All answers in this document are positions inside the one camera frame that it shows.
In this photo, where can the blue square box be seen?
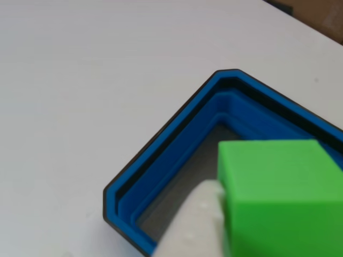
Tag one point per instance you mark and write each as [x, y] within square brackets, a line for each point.
[166, 166]

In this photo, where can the green cube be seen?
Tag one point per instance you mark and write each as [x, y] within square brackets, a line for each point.
[281, 200]

